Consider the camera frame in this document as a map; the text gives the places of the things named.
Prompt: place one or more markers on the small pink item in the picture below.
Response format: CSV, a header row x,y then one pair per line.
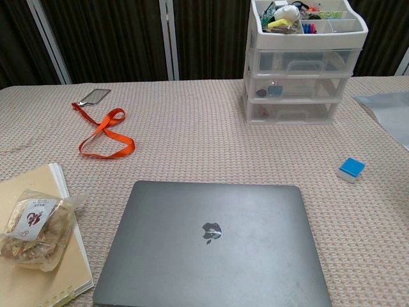
x,y
263,112

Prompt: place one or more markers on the dark round coin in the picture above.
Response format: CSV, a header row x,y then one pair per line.
x,y
262,93

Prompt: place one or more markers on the pink patterned tablecloth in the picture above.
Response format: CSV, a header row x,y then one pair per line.
x,y
207,144

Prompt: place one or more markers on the brown flat item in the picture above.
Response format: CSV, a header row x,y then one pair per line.
x,y
282,30

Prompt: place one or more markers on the white plastic drawer organiser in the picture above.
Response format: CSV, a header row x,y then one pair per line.
x,y
306,40

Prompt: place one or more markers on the white frame post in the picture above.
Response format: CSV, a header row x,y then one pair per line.
x,y
51,44
168,38
403,64

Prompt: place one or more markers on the dark clear badge holder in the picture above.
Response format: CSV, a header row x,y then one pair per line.
x,y
96,96

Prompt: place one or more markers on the dark curtain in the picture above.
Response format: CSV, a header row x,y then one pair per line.
x,y
112,38

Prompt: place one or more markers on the grey laptop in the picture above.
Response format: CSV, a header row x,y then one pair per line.
x,y
211,256

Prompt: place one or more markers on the blue binder clip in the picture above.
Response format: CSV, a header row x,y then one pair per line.
x,y
274,90

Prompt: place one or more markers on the small orange item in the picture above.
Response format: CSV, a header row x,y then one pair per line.
x,y
313,10

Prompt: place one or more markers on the green patterned packet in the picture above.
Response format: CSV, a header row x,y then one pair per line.
x,y
330,15

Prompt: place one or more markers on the green printed card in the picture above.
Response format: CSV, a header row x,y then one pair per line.
x,y
267,16

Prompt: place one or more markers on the blue white cube block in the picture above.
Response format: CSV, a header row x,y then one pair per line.
x,y
351,168

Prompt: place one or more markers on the beige notebook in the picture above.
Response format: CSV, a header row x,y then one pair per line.
x,y
70,265

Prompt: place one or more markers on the yellow plastic item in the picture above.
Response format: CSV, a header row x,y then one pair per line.
x,y
278,23

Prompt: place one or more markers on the clear lowest drawer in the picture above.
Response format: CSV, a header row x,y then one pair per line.
x,y
319,112

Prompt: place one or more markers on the bagged snack with red print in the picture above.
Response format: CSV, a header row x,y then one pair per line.
x,y
38,236

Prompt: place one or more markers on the coloured marker set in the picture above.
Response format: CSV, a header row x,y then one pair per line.
x,y
309,28

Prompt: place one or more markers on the white crumpled ball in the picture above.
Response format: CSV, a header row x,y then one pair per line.
x,y
287,13

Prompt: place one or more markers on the grey clear plastic sheet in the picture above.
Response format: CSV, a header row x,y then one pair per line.
x,y
390,108

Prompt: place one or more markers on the clear middle drawer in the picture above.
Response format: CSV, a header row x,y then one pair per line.
x,y
313,86

